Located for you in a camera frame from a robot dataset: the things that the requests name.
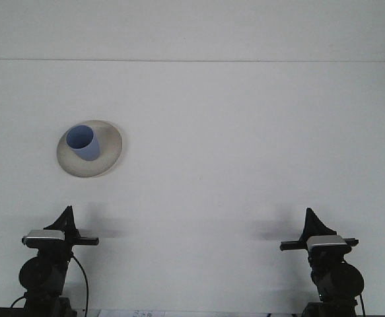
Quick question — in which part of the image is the pale blue cup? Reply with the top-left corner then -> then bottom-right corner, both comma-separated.
65,124 -> 101,162

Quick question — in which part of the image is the pale round plate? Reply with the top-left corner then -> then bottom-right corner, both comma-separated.
55,119 -> 124,180

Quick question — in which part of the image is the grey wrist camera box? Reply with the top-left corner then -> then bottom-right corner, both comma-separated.
21,229 -> 65,249
306,234 -> 348,252

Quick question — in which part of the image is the long black arm cable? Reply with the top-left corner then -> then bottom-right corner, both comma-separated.
69,253 -> 90,313

